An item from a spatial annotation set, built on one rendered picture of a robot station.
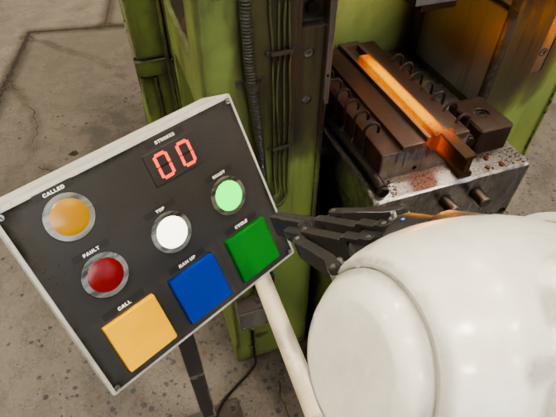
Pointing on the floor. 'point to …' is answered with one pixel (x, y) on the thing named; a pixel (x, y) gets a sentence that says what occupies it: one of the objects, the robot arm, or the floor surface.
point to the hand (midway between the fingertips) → (294, 227)
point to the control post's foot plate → (232, 408)
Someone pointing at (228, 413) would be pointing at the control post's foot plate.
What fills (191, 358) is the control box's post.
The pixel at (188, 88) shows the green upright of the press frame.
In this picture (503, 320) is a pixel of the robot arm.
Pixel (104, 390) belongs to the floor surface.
